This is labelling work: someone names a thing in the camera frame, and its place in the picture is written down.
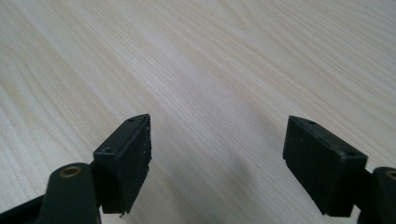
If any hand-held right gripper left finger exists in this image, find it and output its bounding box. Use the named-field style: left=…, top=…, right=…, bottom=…
left=92, top=113, right=153, bottom=216

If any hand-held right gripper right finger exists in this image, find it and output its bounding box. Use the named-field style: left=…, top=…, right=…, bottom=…
left=282, top=115, right=369, bottom=217

